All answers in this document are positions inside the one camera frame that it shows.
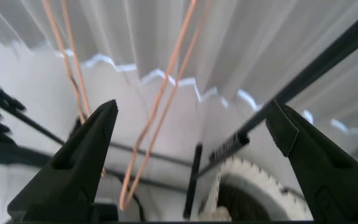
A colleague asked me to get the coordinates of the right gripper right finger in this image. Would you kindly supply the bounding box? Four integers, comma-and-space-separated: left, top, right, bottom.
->
265, 100, 358, 222

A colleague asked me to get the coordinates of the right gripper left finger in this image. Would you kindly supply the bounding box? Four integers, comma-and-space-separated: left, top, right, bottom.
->
7, 99, 119, 222

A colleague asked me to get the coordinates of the pink clothes hanger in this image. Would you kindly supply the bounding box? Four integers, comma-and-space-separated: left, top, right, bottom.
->
41, 0, 107, 179
119, 0, 213, 212

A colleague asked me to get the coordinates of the white laundry basket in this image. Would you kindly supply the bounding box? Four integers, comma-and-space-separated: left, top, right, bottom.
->
199, 155, 313, 222

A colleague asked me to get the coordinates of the black clothes rack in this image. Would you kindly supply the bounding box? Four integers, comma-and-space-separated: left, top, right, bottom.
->
0, 1, 358, 220

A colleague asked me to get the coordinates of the white curtain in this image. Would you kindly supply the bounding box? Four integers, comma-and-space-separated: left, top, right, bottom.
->
0, 0, 358, 150

